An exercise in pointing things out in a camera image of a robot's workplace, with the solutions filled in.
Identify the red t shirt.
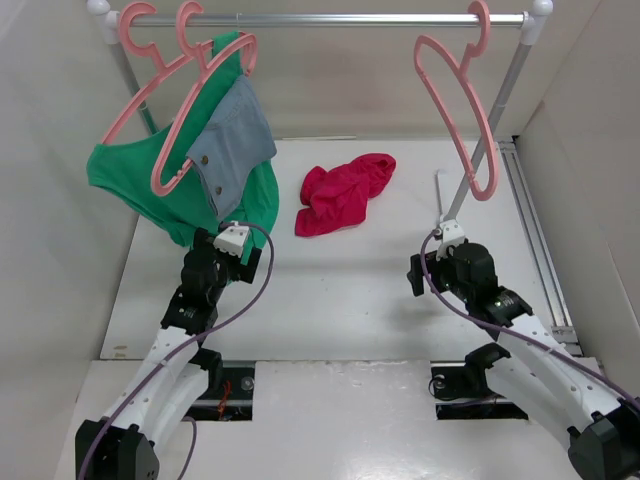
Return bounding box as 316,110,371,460
294,153,396,238

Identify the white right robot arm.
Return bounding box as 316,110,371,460
407,241,639,479

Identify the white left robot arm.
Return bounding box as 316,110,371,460
75,221,270,479

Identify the green t shirt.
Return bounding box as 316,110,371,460
86,31,279,247

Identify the pink hanger with denim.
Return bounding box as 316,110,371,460
150,0,260,197

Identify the blue denim garment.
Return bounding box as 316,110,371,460
187,74,277,220

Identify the metal clothes rack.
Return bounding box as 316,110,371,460
86,1,554,222

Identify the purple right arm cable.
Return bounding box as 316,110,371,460
419,230,640,411

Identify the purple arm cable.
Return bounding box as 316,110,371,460
79,221,275,480
419,230,640,411

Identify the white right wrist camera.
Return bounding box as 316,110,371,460
434,219,467,261

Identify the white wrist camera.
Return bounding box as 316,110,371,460
213,222,250,258
434,219,467,261

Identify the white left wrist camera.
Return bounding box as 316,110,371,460
213,222,250,258

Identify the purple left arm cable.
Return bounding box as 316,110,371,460
79,221,275,480

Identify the aluminium rail right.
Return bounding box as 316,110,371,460
498,139,584,357

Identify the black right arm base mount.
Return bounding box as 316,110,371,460
428,343,529,421

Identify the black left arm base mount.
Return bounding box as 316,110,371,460
186,360,256,422

